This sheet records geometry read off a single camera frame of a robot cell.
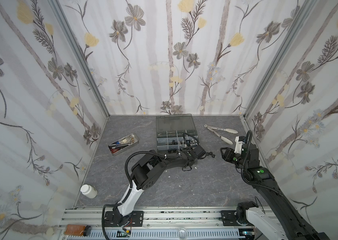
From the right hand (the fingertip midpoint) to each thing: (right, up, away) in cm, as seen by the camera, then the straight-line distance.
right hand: (222, 147), depth 79 cm
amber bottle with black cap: (-72, -37, -12) cm, 82 cm away
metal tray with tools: (-61, -1, +22) cm, 65 cm away
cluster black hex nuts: (-1, -7, +19) cm, 20 cm away
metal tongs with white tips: (+10, +3, +25) cm, 27 cm away
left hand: (-15, -8, +17) cm, 24 cm away
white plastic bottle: (-70, -22, -4) cm, 74 cm away
